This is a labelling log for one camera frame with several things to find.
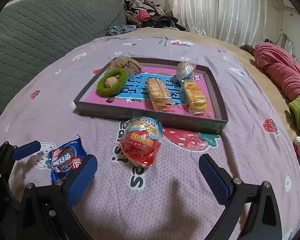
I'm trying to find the blue Oreo cookie packet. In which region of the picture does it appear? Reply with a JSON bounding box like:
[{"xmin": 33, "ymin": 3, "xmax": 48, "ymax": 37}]
[{"xmin": 49, "ymin": 137, "xmax": 87, "ymax": 183}]

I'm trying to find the yellow snack pack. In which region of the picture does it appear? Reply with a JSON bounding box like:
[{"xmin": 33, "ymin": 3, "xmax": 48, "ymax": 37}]
[{"xmin": 183, "ymin": 80, "xmax": 207, "ymax": 114}]

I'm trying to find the green knitted hair ring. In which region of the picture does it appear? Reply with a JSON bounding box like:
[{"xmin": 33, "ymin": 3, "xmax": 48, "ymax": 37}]
[{"xmin": 96, "ymin": 68, "xmax": 129, "ymax": 97}]

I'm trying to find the clear biscuit pack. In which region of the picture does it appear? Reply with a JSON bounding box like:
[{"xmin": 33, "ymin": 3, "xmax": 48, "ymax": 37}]
[{"xmin": 147, "ymin": 78, "xmax": 174, "ymax": 112}]

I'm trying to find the brown walnut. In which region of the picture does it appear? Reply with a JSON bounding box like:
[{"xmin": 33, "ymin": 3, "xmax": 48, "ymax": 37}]
[{"xmin": 104, "ymin": 76, "xmax": 118, "ymax": 88}]

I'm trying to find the pale surprise egg toy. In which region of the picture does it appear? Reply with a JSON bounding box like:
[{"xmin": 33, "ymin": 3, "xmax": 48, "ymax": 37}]
[{"xmin": 176, "ymin": 62, "xmax": 196, "ymax": 81}]

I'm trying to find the beige fabric scrunchie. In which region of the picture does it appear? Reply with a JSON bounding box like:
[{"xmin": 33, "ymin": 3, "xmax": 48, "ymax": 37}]
[{"xmin": 108, "ymin": 56, "xmax": 143, "ymax": 77}]

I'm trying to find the purple strawberry bedsheet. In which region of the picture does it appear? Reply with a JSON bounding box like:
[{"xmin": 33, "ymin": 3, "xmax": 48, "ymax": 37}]
[{"xmin": 0, "ymin": 35, "xmax": 300, "ymax": 239}]

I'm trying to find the dark cardboard tray box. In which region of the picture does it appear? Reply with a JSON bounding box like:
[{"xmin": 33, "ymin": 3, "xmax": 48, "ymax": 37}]
[{"xmin": 74, "ymin": 57, "xmax": 229, "ymax": 134}]

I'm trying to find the pink book in tray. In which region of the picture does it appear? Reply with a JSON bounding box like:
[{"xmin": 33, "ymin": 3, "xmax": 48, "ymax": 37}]
[{"xmin": 83, "ymin": 65, "xmax": 216, "ymax": 120}]

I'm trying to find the grey quilted headboard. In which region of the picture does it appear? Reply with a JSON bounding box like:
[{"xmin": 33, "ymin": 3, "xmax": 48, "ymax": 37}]
[{"xmin": 0, "ymin": 0, "xmax": 126, "ymax": 114}]

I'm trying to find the pink quilt roll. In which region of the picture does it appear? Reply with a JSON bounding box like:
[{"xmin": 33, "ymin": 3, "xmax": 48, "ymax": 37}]
[{"xmin": 254, "ymin": 42, "xmax": 300, "ymax": 102}]

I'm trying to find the dark floral pillow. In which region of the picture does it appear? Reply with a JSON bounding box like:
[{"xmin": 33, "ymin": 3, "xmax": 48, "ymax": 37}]
[{"xmin": 106, "ymin": 24, "xmax": 137, "ymax": 36}]

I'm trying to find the white striped curtain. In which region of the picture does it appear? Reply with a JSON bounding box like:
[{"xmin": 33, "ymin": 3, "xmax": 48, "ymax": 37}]
[{"xmin": 168, "ymin": 0, "xmax": 267, "ymax": 47}]

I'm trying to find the pile of clothes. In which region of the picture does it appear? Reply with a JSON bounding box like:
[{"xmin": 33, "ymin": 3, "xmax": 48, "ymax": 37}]
[{"xmin": 125, "ymin": 0, "xmax": 186, "ymax": 31}]

